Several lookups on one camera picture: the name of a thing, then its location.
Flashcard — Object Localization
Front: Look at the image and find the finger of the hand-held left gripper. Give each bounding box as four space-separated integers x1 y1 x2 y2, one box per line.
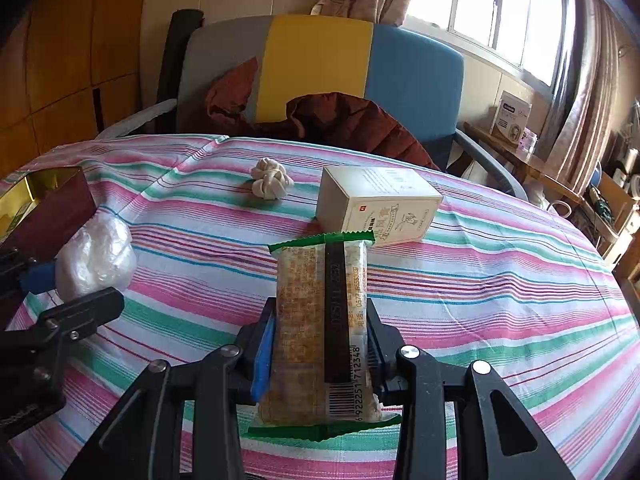
0 287 126 361
0 247 57 293

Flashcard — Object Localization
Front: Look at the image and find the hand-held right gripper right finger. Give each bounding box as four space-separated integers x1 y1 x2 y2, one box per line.
365 300 576 480

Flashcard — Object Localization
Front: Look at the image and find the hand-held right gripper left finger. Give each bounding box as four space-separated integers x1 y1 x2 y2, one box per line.
62 297 278 480

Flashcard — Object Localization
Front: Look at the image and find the white plastic bag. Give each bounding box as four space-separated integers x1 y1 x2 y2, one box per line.
54 210 138 301

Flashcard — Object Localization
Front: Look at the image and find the dark red gift box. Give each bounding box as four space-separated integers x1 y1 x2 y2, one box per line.
0 166 97 331

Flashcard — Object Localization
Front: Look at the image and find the green-edged clear snack packet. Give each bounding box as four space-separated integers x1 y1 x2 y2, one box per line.
247 230 403 442

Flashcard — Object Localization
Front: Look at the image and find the striped tablecloth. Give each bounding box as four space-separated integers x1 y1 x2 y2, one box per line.
0 133 640 480

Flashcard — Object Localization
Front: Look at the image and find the cream carton box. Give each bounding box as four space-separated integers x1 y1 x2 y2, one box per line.
315 165 444 248

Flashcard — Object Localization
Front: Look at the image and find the cream knotted cloth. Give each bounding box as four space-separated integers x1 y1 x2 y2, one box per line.
250 157 295 202

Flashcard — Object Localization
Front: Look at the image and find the wooden wardrobe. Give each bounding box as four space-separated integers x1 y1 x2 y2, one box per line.
0 0 151 181

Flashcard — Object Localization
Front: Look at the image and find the dark red padded jacket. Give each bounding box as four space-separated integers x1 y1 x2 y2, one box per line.
205 56 441 171

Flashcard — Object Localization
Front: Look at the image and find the wooden side table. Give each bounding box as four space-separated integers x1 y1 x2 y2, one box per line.
462 121 596 206

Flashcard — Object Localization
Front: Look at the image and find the white and blue carton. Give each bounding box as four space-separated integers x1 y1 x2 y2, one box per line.
491 91 533 142

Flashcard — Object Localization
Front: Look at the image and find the grey yellow blue armchair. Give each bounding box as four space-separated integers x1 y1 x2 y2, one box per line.
97 14 528 201

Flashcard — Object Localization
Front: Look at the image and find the open cardboard box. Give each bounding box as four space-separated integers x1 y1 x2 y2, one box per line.
582 170 640 256

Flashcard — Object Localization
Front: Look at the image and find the window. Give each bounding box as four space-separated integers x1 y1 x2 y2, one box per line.
402 0 576 88

